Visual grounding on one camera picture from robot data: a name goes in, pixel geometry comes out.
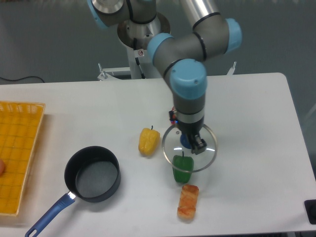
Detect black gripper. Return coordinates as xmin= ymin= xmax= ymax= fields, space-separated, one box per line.
xmin=177 ymin=118 xmax=206 ymax=155

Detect glass lid blue knob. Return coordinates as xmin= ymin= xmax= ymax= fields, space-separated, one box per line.
xmin=162 ymin=124 xmax=218 ymax=173

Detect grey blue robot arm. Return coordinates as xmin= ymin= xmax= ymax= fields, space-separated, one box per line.
xmin=88 ymin=0 xmax=242 ymax=155

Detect green bell pepper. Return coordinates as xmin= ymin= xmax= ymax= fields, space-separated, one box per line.
xmin=172 ymin=152 xmax=194 ymax=183

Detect yellow bell pepper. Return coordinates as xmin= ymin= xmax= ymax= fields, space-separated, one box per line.
xmin=138 ymin=126 xmax=160 ymax=157

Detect orange toast bread piece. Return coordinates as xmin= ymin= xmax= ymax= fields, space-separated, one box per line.
xmin=177 ymin=184 xmax=199 ymax=220

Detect black device at table edge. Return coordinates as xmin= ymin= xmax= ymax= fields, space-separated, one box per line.
xmin=304 ymin=199 xmax=316 ymax=225

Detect yellow woven basket tray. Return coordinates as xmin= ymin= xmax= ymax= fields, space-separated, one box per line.
xmin=0 ymin=101 xmax=45 ymax=216

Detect white bracket behind table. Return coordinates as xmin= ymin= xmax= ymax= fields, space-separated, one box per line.
xmin=227 ymin=61 xmax=237 ymax=76

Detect black saucepan blue handle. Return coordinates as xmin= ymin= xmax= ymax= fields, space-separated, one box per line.
xmin=25 ymin=146 xmax=121 ymax=237

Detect black cable on floor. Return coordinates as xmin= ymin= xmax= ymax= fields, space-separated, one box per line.
xmin=0 ymin=76 xmax=45 ymax=83

